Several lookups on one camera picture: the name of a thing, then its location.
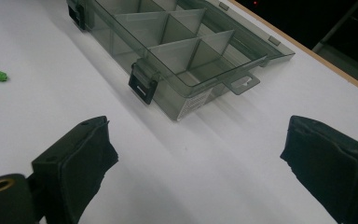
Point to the white metal stand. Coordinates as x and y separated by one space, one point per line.
341 20

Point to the white board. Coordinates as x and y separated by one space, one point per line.
199 174

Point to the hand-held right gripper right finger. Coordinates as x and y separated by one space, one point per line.
332 168

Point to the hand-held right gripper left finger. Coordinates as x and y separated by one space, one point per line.
74 161

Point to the grey transparent compartment box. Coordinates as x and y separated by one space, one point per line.
174 56

